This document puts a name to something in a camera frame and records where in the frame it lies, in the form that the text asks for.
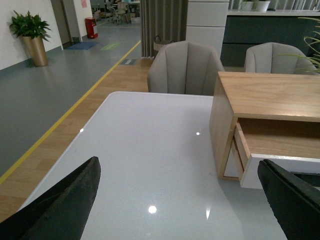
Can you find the beige armchair far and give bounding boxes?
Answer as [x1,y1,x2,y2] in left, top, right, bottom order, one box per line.
[244,42,319,76]

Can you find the red fire extinguisher box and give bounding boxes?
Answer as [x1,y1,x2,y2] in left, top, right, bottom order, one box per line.
[84,17,98,39]

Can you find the white planter left on counter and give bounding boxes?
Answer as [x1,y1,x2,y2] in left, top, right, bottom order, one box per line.
[238,0,254,12]

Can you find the green potted plant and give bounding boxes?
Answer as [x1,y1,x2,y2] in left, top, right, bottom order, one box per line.
[9,10,51,42]

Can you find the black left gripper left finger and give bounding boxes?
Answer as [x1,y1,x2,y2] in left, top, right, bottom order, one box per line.
[0,156,101,240]

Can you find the wooden drawer cabinet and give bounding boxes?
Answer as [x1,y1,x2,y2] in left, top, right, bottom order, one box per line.
[209,72,320,182]

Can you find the office chair far background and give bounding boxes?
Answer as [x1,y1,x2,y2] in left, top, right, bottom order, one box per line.
[115,1,129,24]

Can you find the gold plant pot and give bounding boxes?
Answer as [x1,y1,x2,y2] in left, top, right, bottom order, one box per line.
[22,36,48,67]

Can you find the dark grey counter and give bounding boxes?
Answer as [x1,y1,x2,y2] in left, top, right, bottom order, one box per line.
[220,15,316,67]

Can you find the blue floor mat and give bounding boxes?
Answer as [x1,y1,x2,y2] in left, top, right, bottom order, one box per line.
[66,41,98,50]

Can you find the beige armchair near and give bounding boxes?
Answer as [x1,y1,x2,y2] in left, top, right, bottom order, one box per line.
[147,41,225,96]

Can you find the white pillar cabinet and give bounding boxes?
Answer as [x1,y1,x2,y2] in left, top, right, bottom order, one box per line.
[186,0,229,55]

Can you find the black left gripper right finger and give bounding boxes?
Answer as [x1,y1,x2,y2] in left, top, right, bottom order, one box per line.
[257,159,320,240]

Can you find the white planter on counter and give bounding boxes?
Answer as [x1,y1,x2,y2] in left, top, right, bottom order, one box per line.
[238,0,254,12]
[255,0,271,12]

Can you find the grey curtain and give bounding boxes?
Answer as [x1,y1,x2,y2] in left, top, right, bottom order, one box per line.
[139,0,188,58]

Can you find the green leaves at right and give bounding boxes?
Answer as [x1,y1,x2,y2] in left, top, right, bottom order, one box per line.
[276,16,320,73]

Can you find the woven basket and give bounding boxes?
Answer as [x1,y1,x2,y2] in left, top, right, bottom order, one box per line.
[153,35,175,52]

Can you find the beige armchair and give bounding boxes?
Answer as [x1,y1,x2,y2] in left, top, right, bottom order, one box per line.
[244,42,319,76]
[147,41,225,96]

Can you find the white-front drawer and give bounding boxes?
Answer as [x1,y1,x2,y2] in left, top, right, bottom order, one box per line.
[233,118,320,189]

